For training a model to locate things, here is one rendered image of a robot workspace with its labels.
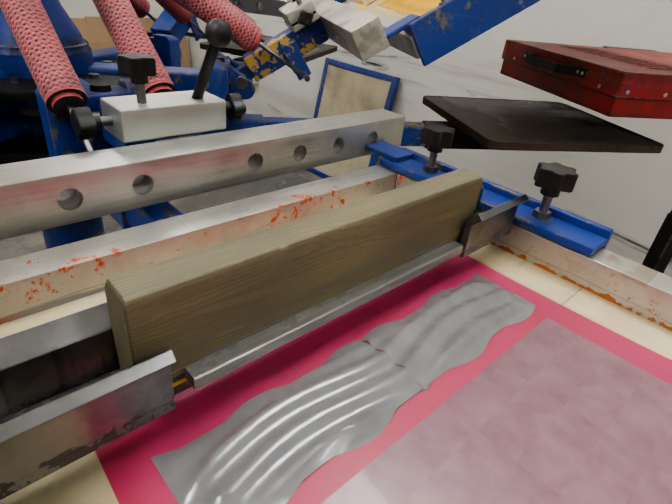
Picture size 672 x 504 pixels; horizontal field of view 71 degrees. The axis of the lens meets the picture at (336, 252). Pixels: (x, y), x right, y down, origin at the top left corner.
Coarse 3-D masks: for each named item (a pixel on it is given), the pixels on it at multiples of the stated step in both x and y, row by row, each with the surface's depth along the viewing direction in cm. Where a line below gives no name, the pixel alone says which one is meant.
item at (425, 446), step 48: (336, 336) 40; (240, 384) 34; (144, 432) 30; (192, 432) 30; (384, 432) 32; (432, 432) 32; (144, 480) 27; (336, 480) 28; (384, 480) 29; (432, 480) 29; (480, 480) 29; (528, 480) 30
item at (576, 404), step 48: (432, 288) 47; (528, 288) 49; (528, 336) 42; (576, 336) 43; (432, 384) 36; (480, 384) 36; (528, 384) 37; (576, 384) 37; (624, 384) 38; (480, 432) 32; (528, 432) 33; (576, 432) 33; (624, 432) 34; (576, 480) 30; (624, 480) 30
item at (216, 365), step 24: (408, 264) 43; (432, 264) 44; (360, 288) 39; (384, 288) 40; (312, 312) 36; (336, 312) 37; (264, 336) 33; (288, 336) 34; (216, 360) 30; (240, 360) 31; (192, 384) 30
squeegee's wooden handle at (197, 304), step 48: (384, 192) 41; (432, 192) 42; (240, 240) 31; (288, 240) 32; (336, 240) 35; (384, 240) 39; (432, 240) 45; (144, 288) 26; (192, 288) 27; (240, 288) 30; (288, 288) 33; (336, 288) 37; (144, 336) 26; (192, 336) 29; (240, 336) 32
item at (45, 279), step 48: (288, 192) 55; (336, 192) 58; (96, 240) 42; (144, 240) 43; (192, 240) 46; (528, 240) 53; (0, 288) 36; (48, 288) 38; (96, 288) 41; (624, 288) 47
